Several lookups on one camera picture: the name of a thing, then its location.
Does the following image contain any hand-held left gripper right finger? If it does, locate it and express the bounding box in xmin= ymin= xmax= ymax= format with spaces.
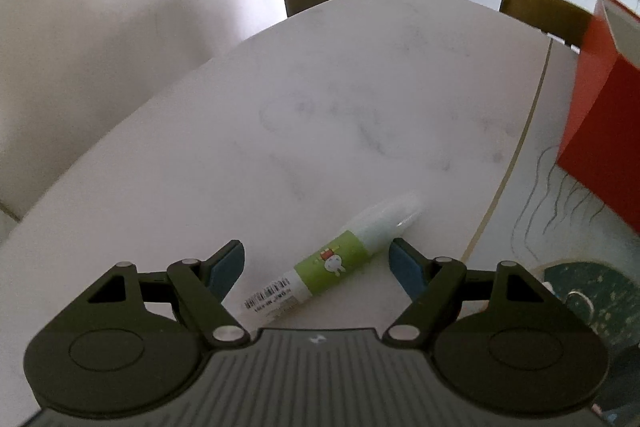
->
xmin=384 ymin=237 xmax=554 ymax=350

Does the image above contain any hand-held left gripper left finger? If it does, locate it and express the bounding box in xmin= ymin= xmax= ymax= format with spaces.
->
xmin=89 ymin=239 xmax=251 ymax=350

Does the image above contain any green label glue pen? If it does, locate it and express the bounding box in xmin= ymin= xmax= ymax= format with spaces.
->
xmin=243 ymin=191 xmax=424 ymax=321

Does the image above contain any red cardboard box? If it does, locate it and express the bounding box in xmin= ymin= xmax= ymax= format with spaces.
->
xmin=556 ymin=0 xmax=640 ymax=238

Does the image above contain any white placemat gold edge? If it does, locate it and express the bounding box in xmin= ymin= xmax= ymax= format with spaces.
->
xmin=462 ymin=38 xmax=640 ymax=275

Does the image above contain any dark teal speckled round mat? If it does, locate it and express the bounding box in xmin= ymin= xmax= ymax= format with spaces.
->
xmin=542 ymin=260 xmax=640 ymax=348

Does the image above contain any brown chair back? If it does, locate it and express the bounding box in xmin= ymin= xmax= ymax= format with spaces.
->
xmin=499 ymin=0 xmax=596 ymax=54

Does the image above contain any silver key ring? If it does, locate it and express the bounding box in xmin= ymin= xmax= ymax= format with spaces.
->
xmin=564 ymin=289 xmax=595 ymax=323

